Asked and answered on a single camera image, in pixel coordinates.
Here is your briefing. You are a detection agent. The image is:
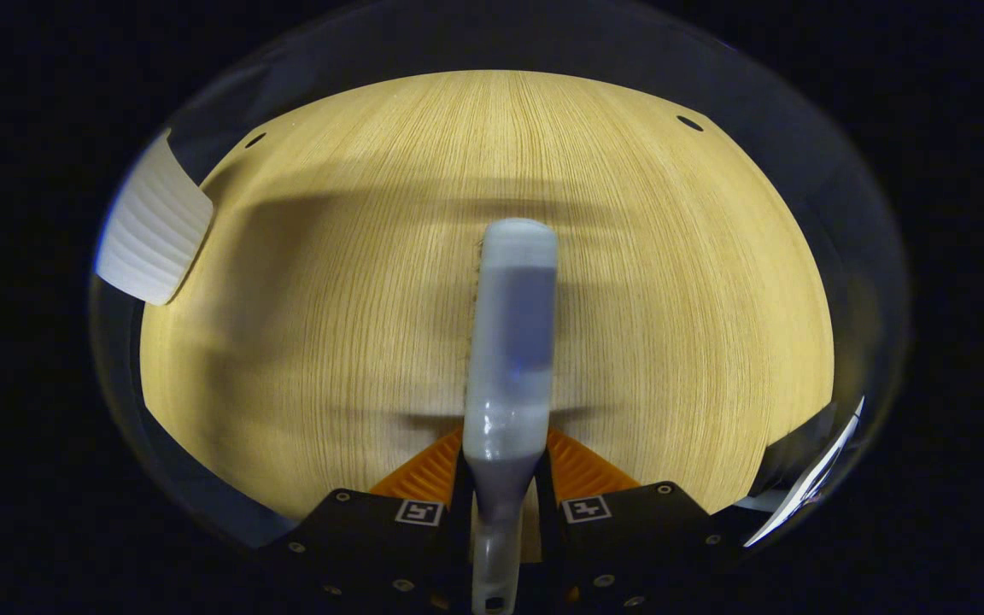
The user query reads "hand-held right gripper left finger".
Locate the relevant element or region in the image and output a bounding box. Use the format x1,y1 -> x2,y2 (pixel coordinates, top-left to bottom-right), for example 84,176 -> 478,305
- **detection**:
282,427 -> 477,612

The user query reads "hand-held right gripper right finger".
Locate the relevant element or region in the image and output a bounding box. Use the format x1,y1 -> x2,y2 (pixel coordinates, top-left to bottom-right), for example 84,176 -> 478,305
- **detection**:
534,427 -> 742,612

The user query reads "white ribbed garbage bin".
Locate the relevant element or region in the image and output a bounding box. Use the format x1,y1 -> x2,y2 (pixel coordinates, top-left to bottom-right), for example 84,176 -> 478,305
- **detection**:
95,128 -> 216,307

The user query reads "white panel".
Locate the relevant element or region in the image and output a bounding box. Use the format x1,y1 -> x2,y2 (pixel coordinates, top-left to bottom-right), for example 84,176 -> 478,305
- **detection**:
742,396 -> 865,548

